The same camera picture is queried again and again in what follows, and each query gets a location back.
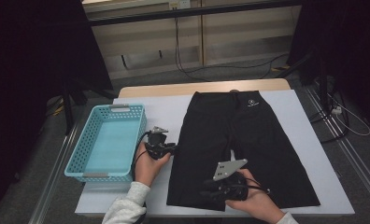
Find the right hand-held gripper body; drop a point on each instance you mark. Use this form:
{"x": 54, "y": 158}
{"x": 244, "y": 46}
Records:
{"x": 228, "y": 169}

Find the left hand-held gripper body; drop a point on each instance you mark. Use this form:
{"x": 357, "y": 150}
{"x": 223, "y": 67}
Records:
{"x": 157, "y": 149}

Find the black shorts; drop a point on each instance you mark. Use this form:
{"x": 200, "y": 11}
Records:
{"x": 211, "y": 130}

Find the light blue plastic basket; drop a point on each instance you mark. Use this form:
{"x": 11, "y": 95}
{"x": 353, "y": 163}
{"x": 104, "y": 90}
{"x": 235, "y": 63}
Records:
{"x": 108, "y": 146}

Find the person's left hand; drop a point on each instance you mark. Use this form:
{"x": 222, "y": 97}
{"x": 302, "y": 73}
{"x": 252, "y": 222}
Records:
{"x": 145, "y": 169}

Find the person's right hand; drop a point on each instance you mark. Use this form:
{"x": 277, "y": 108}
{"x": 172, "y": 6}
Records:
{"x": 258, "y": 202}

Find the wooden table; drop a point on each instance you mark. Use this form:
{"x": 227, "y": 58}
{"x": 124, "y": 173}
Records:
{"x": 158, "y": 90}

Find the dark round table grommet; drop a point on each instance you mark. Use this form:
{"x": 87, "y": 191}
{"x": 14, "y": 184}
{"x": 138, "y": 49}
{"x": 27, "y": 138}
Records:
{"x": 234, "y": 90}

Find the black stand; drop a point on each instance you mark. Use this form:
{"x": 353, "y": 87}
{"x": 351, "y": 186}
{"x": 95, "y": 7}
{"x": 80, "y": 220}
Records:
{"x": 322, "y": 77}
{"x": 68, "y": 112}

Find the beige wooden cabinet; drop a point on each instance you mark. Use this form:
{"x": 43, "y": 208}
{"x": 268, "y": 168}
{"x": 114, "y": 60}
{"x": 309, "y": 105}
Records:
{"x": 242, "y": 37}

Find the black horizontal bar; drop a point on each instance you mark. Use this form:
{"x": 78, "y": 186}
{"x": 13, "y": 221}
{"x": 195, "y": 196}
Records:
{"x": 189, "y": 12}

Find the wide black curtain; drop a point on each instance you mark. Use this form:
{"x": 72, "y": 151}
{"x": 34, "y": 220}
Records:
{"x": 24, "y": 62}

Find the narrow black curtain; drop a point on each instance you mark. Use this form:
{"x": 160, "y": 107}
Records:
{"x": 354, "y": 46}

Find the metal floor rail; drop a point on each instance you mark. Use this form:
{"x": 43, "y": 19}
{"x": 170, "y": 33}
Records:
{"x": 50, "y": 183}
{"x": 359, "y": 166}

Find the white wall socket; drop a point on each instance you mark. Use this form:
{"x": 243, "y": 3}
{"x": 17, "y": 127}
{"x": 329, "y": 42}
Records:
{"x": 179, "y": 3}

